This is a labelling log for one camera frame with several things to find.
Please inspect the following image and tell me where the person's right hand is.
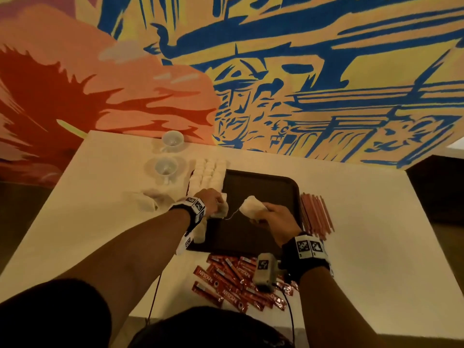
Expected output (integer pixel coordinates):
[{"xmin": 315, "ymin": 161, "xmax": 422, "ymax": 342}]
[{"xmin": 251, "ymin": 202, "xmax": 303, "ymax": 248}]

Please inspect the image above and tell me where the dark brown tray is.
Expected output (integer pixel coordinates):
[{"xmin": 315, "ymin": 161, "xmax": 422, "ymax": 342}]
[{"xmin": 186, "ymin": 169, "xmax": 303, "ymax": 260}]

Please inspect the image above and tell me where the person's left hand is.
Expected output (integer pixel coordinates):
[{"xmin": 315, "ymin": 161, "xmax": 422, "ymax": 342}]
[{"xmin": 192, "ymin": 188, "xmax": 226, "ymax": 218}]

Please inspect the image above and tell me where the person's black shirt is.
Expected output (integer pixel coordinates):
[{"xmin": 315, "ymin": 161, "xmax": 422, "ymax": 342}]
[{"xmin": 0, "ymin": 277, "xmax": 294, "ymax": 348}]

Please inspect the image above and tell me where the pile of red Nescafe sachets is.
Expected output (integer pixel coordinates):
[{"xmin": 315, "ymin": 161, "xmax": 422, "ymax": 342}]
[{"xmin": 191, "ymin": 253, "xmax": 300, "ymax": 314}]

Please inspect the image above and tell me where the small white cup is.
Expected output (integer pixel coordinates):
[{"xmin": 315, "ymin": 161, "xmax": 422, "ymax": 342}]
[
  {"xmin": 159, "ymin": 130, "xmax": 186, "ymax": 153},
  {"xmin": 153, "ymin": 156, "xmax": 181, "ymax": 186}
]

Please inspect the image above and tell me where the pile of white tea bags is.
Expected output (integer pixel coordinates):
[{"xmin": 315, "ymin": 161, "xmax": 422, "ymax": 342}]
[{"xmin": 130, "ymin": 189, "xmax": 175, "ymax": 213}]

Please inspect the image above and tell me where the black camera cable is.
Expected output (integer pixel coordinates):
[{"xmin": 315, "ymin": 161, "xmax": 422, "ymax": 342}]
[
  {"xmin": 281, "ymin": 290, "xmax": 297, "ymax": 348},
  {"xmin": 145, "ymin": 272, "xmax": 163, "ymax": 327}
]

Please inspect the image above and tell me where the person's left forearm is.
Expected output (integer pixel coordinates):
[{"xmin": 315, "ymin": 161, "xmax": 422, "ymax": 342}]
[{"xmin": 54, "ymin": 208, "xmax": 191, "ymax": 341}]

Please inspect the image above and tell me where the black marker wristband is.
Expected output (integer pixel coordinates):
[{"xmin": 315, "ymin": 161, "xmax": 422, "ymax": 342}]
[
  {"xmin": 168, "ymin": 195, "xmax": 208, "ymax": 236},
  {"xmin": 280, "ymin": 233, "xmax": 333, "ymax": 283}
]

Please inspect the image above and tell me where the person's right forearm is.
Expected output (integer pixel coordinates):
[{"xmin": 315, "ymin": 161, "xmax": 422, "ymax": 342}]
[{"xmin": 299, "ymin": 266, "xmax": 378, "ymax": 348}]

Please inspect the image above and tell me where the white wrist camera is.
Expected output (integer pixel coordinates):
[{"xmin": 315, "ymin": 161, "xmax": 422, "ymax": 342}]
[
  {"xmin": 253, "ymin": 252, "xmax": 279, "ymax": 293},
  {"xmin": 175, "ymin": 232, "xmax": 197, "ymax": 256}
]

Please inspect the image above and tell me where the bunch of tea bags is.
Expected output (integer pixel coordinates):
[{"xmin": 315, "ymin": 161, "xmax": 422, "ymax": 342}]
[{"xmin": 238, "ymin": 195, "xmax": 268, "ymax": 221}]

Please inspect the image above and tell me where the row of tea bags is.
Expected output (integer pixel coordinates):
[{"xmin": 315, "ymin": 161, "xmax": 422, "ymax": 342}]
[{"xmin": 187, "ymin": 156, "xmax": 230, "ymax": 245}]

